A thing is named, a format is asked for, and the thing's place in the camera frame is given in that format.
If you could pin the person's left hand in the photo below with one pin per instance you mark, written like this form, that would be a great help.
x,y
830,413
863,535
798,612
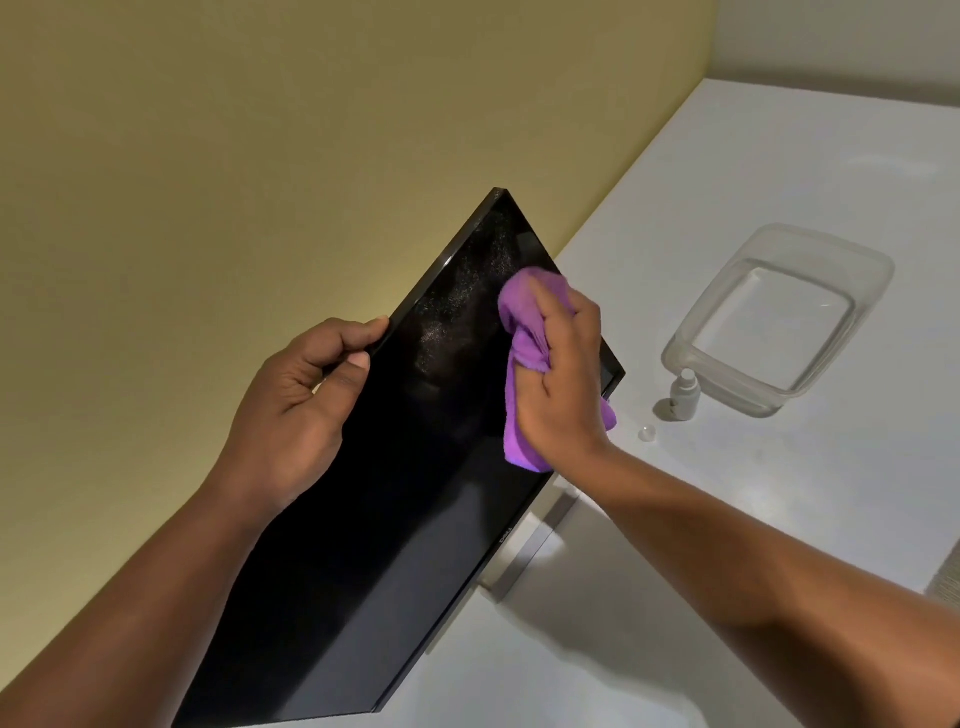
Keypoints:
x,y
285,427

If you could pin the person's right hand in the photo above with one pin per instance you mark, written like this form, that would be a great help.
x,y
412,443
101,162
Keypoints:
x,y
566,390

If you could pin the black monitor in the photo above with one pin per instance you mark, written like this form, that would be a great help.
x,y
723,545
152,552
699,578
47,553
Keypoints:
x,y
390,480

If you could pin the small white dropper bottle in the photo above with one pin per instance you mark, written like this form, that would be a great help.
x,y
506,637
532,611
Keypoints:
x,y
685,394

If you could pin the grey woven fabric object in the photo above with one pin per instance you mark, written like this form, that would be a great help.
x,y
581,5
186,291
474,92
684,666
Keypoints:
x,y
946,574

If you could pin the purple microfibre cloth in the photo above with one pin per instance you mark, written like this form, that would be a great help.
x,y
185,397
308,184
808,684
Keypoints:
x,y
525,300

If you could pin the person's right thumb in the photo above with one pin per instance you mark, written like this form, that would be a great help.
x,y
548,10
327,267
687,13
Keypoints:
x,y
536,360

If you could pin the clear plastic container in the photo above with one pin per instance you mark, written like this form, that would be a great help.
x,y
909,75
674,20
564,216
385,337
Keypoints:
x,y
780,319

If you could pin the person's right forearm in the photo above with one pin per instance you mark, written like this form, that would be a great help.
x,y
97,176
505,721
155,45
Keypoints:
x,y
765,592

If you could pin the silver monitor stand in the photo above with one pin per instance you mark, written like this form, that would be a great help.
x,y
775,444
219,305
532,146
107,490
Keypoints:
x,y
529,544

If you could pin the person's left thumb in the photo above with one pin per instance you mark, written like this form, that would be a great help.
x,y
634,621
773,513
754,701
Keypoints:
x,y
341,379

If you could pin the person's left forearm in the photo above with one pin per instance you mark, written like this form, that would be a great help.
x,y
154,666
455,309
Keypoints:
x,y
127,615

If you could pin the small clear bottle cap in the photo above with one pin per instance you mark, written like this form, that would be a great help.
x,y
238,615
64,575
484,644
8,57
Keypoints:
x,y
647,433

